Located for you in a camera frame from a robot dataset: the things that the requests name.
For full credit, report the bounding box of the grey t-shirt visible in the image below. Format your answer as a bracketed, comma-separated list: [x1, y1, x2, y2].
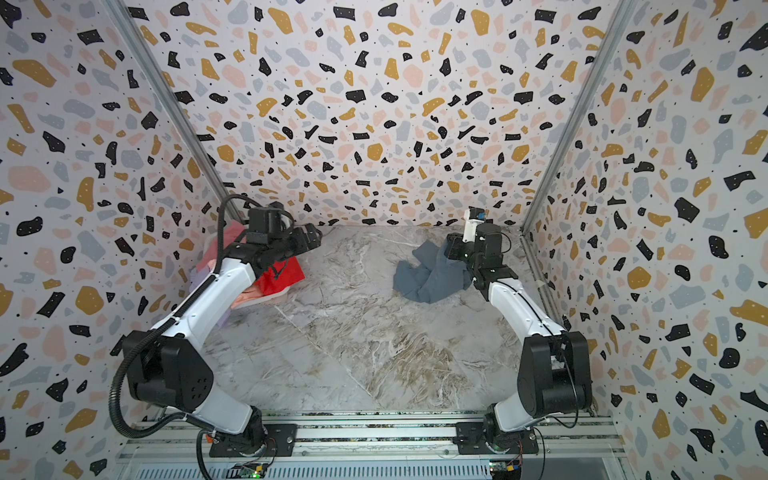
[393, 241, 472, 304]

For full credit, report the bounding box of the white laundry basket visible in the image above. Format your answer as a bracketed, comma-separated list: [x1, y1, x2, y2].
[230, 284, 291, 310]

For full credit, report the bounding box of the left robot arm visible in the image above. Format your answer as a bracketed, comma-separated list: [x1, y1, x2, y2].
[108, 203, 322, 456]

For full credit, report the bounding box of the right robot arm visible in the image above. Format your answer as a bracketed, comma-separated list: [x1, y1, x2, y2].
[445, 233, 593, 452]

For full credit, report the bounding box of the red t-shirt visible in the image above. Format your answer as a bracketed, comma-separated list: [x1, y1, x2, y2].
[255, 258, 305, 296]

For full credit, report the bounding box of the dusty pink t-shirt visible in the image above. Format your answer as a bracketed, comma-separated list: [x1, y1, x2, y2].
[196, 221, 246, 272]

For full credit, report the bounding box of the peach t-shirt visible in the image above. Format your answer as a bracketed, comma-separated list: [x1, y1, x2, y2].
[230, 284, 265, 310]

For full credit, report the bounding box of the right circuit board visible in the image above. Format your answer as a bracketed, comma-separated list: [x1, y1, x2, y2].
[489, 459, 522, 480]

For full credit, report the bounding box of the circuit board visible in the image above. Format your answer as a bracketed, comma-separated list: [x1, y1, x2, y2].
[489, 459, 522, 480]
[228, 462, 269, 479]

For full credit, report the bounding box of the left circuit board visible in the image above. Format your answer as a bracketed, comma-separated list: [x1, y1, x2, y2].
[228, 462, 269, 479]

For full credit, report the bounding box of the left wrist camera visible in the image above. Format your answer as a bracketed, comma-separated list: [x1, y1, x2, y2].
[264, 201, 286, 215]

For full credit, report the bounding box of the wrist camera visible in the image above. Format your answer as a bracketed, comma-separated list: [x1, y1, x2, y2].
[264, 201, 286, 215]
[462, 207, 486, 243]

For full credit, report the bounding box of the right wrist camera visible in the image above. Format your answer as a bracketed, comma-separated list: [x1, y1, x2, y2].
[462, 207, 486, 243]

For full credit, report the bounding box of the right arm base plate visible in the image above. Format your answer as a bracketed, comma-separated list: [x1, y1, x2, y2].
[453, 421, 539, 455]

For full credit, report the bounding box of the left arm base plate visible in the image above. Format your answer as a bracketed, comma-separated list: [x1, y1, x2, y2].
[209, 423, 298, 458]

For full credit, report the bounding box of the aluminium mounting rail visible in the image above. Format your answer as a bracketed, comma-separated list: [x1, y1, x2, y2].
[116, 410, 631, 480]

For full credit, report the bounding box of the black corrugated cable conduit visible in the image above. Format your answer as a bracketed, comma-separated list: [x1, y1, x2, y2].
[107, 193, 265, 440]

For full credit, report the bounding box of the left corner aluminium post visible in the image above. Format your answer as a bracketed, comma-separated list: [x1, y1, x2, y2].
[103, 0, 228, 206]

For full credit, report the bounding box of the corner aluminium post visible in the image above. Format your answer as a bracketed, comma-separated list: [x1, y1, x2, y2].
[103, 0, 228, 206]
[520, 0, 637, 234]

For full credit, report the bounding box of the right corner aluminium post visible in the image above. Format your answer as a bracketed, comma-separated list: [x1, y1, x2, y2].
[520, 0, 637, 234]

